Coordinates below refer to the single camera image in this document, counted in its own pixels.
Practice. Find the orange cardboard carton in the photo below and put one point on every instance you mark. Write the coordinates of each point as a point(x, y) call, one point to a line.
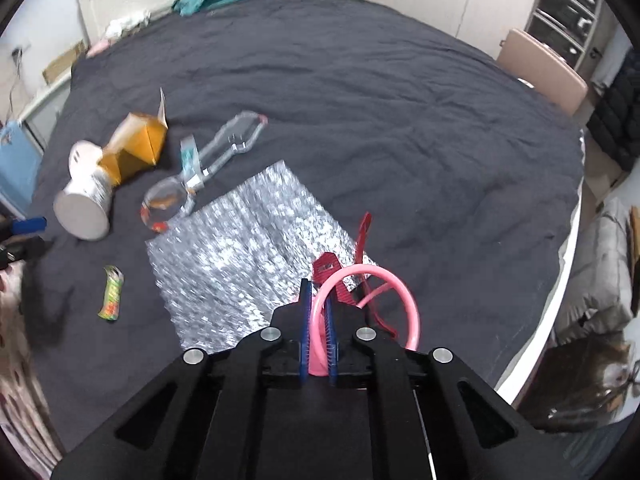
point(145, 145)

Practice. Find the grey storage bag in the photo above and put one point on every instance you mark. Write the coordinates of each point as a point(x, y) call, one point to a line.
point(595, 270)

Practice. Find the red plastic piece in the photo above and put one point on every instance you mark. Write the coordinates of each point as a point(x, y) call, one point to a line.
point(363, 237)

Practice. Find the brown plastic bag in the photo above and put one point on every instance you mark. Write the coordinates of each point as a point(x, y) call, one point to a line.
point(575, 385)

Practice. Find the green yellow candy wrapper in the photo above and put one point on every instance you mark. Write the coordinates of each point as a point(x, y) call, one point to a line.
point(111, 295)

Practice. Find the white bedside cabinet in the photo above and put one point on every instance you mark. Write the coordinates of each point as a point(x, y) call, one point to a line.
point(45, 110)

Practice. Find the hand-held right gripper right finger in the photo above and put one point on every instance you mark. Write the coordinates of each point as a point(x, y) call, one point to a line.
point(331, 355)

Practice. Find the light blue case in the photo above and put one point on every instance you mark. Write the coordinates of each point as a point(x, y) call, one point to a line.
point(17, 165)

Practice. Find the white paper cup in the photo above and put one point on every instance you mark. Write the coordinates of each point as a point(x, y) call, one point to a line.
point(82, 210)

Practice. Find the black puffer jacket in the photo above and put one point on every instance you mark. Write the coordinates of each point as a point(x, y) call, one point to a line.
point(612, 120)

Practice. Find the silver bubble wrap sheet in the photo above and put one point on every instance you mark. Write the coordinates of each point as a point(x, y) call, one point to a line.
point(240, 240)

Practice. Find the brown cardboard box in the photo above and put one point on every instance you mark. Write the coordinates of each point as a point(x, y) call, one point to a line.
point(62, 62)

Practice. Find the flat cardboard pieces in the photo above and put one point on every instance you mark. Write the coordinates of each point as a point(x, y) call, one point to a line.
point(634, 235)

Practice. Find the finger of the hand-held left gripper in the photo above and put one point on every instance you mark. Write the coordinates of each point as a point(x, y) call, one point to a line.
point(27, 225)
point(22, 250)

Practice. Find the white mattress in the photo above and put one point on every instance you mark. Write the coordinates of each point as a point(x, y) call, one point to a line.
point(560, 285)

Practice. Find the white headboard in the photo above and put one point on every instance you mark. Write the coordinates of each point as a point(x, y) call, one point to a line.
point(87, 5)

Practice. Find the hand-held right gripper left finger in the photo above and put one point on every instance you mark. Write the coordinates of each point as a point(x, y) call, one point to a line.
point(304, 340)

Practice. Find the white crumpled cloth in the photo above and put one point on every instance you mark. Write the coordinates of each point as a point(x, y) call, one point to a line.
point(127, 22)

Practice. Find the clear plastic blister pack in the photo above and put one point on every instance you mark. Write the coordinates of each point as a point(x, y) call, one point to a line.
point(165, 200)

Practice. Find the pink suitcase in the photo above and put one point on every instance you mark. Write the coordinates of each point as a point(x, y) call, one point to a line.
point(545, 70)

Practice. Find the person's left forearm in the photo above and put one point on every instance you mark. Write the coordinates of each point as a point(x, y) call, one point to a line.
point(20, 385)

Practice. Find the dark grey bed cover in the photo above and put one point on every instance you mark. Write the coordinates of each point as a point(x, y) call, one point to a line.
point(350, 110)

